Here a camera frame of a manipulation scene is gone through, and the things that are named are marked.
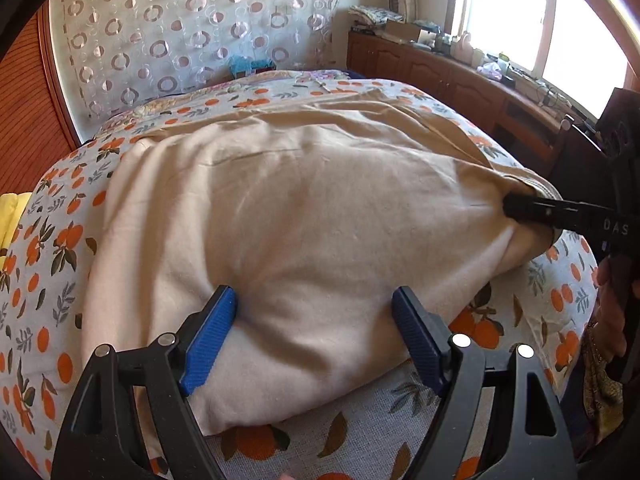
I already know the beige garment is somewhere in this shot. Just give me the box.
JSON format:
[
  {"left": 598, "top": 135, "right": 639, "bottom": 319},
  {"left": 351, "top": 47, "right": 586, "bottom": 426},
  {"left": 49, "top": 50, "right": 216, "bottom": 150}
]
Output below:
[{"left": 81, "top": 89, "right": 556, "bottom": 434}]

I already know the person's right hand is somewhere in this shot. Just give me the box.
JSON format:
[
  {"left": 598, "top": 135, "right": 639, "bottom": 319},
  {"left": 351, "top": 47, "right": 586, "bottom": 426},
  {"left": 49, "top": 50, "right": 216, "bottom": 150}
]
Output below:
[{"left": 591, "top": 258, "right": 627, "bottom": 363}]

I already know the orange fruit print bedsheet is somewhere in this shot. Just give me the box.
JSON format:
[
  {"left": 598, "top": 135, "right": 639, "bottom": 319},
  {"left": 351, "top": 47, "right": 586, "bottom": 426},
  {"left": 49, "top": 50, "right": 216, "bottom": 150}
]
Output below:
[{"left": 1, "top": 75, "right": 597, "bottom": 479}]

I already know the wooden sideboard cabinet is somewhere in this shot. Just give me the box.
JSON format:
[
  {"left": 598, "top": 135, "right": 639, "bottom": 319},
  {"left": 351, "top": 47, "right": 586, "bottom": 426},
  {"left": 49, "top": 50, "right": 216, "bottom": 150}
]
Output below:
[{"left": 346, "top": 30, "right": 570, "bottom": 176}]

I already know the bright window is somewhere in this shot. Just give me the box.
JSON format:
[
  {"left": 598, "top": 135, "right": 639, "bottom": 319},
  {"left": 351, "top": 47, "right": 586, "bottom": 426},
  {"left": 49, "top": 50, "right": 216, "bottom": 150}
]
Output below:
[{"left": 452, "top": 0, "right": 628, "bottom": 119}]

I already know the cardboard box on sideboard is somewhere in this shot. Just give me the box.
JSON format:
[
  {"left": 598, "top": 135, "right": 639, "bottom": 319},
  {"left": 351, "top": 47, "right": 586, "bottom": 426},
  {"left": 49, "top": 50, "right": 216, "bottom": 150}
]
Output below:
[{"left": 384, "top": 21, "right": 422, "bottom": 42}]

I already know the yellow Pikachu plush toy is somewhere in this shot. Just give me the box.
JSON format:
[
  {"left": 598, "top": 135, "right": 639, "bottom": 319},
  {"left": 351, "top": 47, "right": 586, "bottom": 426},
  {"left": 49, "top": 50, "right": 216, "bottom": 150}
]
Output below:
[{"left": 0, "top": 193, "right": 32, "bottom": 262}]

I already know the stack of folded cloths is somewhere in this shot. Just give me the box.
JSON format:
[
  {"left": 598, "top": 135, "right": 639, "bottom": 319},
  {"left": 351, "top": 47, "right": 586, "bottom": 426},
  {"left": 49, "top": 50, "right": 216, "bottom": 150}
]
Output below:
[{"left": 348, "top": 6, "right": 405, "bottom": 28}]

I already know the floral pink quilt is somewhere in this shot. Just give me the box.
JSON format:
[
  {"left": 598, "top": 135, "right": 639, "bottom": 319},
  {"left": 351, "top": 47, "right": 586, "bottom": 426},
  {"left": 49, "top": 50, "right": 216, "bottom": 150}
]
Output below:
[{"left": 96, "top": 70, "right": 350, "bottom": 136}]

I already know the red-brown wooden wardrobe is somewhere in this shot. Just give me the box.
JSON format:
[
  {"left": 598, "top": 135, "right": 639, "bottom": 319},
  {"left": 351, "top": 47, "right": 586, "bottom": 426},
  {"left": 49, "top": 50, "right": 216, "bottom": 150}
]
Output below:
[{"left": 0, "top": 3, "right": 81, "bottom": 193}]

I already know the blue tissue box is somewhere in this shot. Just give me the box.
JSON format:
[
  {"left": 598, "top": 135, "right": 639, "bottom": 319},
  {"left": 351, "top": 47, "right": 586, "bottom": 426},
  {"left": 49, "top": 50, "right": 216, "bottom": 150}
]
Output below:
[{"left": 229, "top": 55, "right": 277, "bottom": 79}]

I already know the circle patterned curtain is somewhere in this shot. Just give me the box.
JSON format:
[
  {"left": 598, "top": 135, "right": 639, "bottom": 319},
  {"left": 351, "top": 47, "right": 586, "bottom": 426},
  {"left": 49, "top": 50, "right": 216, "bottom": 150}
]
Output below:
[{"left": 49, "top": 0, "right": 340, "bottom": 141}]

